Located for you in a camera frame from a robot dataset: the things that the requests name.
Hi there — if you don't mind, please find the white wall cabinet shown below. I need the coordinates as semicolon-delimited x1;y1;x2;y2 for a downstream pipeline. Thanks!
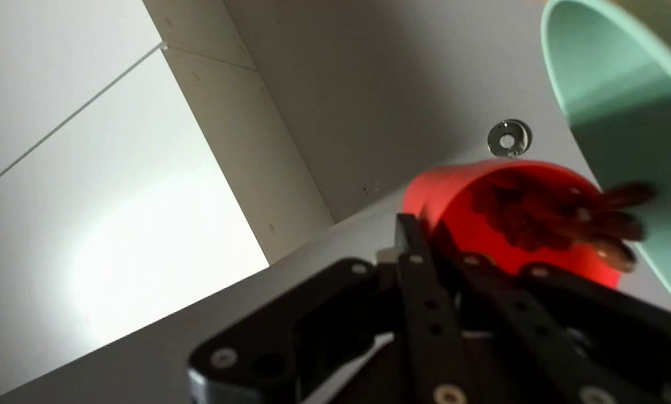
0;0;339;399

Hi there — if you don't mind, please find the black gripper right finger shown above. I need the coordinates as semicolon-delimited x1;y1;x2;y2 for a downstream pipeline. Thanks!
440;250;671;404

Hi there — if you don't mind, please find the mint green bowl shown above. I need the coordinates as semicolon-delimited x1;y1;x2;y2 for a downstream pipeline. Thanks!
538;0;671;320

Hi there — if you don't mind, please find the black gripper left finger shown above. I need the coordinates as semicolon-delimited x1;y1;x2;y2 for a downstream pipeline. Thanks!
186;211;474;404

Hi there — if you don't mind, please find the brown nuts pile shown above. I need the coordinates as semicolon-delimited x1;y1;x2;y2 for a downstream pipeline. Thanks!
472;174;661;273

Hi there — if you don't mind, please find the metal sink drain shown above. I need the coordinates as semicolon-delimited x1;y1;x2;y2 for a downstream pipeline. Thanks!
486;116;534;158

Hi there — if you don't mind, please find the orange plastic cup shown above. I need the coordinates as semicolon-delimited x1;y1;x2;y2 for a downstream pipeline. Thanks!
402;157;627;291

